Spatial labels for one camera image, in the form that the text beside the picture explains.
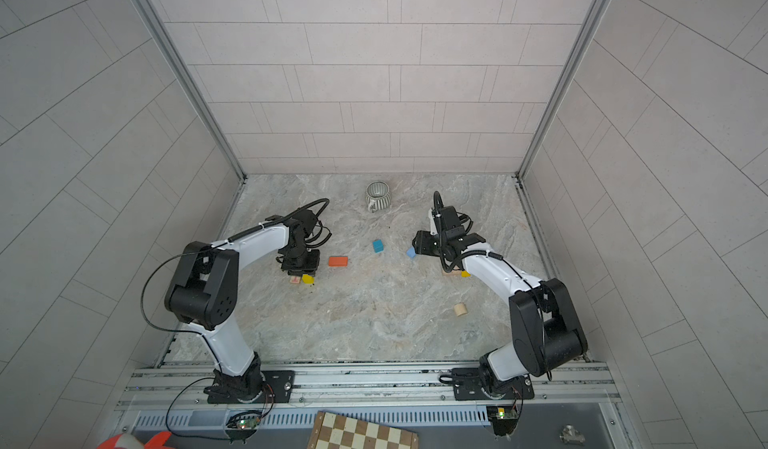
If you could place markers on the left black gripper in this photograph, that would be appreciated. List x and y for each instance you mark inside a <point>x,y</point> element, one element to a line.
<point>311,267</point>

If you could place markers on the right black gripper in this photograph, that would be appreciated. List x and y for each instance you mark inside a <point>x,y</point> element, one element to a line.
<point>422,243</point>

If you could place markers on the red wooden block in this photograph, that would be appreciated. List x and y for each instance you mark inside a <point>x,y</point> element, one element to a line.
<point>338,261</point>

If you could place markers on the teal wooden cube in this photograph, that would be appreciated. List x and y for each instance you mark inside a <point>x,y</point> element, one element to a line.
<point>378,245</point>

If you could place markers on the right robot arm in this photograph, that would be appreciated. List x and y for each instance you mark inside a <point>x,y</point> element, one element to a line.
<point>545,327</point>

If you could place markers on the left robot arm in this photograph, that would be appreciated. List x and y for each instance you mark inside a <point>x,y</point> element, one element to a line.
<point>203,294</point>

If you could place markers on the ribbed silver cup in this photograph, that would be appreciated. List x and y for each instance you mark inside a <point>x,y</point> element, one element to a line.
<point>378,196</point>

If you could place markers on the left green circuit board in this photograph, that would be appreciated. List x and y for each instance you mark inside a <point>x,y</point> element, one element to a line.
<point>243,425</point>

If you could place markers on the checkered chess board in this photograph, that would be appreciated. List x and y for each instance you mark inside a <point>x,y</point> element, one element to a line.
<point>332,430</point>

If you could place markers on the right circuit board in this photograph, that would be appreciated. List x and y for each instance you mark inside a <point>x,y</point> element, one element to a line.
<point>503,420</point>

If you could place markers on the small metal fitting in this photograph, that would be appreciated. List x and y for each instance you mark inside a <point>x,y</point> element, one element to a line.
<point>569,435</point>

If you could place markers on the red white object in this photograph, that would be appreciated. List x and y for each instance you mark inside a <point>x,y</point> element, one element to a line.
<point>129,441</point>

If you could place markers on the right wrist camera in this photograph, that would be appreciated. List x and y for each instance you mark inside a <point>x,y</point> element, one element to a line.
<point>432,222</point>

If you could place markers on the aluminium mounting rail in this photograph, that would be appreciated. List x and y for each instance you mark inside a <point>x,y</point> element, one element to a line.
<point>343,385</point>

